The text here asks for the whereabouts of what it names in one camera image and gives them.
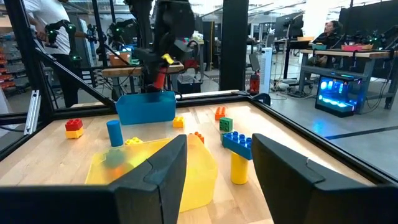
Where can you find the teal plastic bin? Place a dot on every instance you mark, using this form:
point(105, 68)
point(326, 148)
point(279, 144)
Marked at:
point(146, 109)

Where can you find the white tower fan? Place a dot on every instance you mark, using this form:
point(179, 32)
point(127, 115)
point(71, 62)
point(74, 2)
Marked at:
point(266, 71)

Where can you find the black monitor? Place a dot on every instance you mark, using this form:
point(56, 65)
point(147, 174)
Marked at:
point(289, 26)

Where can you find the orange box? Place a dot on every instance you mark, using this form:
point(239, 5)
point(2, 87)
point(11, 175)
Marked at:
point(118, 59)

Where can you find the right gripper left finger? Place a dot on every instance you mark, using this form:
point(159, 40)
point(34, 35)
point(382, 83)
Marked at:
point(140, 199)

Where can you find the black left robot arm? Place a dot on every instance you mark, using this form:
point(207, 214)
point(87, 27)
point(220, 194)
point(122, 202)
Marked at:
point(174, 25)

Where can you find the green small brick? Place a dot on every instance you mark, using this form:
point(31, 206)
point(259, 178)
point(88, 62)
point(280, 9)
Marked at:
point(226, 125)

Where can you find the orange small brick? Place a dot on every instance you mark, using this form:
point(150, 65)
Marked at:
point(220, 114)

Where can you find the blue cylinder block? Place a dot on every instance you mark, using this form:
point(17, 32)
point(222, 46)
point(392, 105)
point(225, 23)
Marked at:
point(115, 133)

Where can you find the yellow small brick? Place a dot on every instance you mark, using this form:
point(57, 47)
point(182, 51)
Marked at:
point(133, 141)
point(74, 134)

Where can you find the storage shelf with bins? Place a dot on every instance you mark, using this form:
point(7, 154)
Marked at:
point(9, 68)

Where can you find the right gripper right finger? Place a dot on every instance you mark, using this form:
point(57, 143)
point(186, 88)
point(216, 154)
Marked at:
point(295, 199)

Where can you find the yellow translucent plastic bin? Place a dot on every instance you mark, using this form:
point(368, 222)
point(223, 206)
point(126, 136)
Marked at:
point(199, 180)

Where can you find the black crate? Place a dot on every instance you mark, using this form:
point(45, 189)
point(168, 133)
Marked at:
point(189, 85)

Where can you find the blue long brick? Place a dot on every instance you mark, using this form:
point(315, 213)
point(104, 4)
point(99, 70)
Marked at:
point(237, 146)

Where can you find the wooden desk grey legs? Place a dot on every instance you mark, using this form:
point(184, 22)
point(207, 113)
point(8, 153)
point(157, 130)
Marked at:
point(342, 53)

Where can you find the red fire extinguisher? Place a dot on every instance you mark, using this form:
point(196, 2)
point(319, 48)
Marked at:
point(254, 84)

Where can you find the teal tray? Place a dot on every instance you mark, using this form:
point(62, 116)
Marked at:
point(318, 47)

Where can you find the black table frame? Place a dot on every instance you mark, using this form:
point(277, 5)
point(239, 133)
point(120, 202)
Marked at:
point(214, 102)

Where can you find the glowing desktop computer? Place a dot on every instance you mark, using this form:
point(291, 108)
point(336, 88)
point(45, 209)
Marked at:
point(335, 93)

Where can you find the orange small block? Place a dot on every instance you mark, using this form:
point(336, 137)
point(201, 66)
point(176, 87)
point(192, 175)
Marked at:
point(178, 122)

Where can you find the wooden workbench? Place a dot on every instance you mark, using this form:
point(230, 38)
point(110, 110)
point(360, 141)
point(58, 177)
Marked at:
point(124, 71)

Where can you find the black square pillar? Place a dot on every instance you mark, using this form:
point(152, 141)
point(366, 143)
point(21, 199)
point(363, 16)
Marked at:
point(233, 46)

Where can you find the yellow cylinder block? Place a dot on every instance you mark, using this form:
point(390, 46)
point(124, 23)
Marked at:
point(239, 171)

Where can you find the person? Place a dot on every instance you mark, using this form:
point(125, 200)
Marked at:
point(326, 39)
point(53, 25)

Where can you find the silver aluminium bracket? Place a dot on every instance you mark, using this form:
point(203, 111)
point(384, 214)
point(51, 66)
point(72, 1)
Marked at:
point(32, 112)

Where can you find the pink tray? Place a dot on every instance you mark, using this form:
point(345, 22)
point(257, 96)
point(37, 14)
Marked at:
point(351, 48)

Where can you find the red small brick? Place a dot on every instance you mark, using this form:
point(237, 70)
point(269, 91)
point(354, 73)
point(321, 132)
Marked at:
point(74, 125)

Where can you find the orange-red small brick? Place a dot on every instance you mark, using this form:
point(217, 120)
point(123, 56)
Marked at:
point(199, 137)

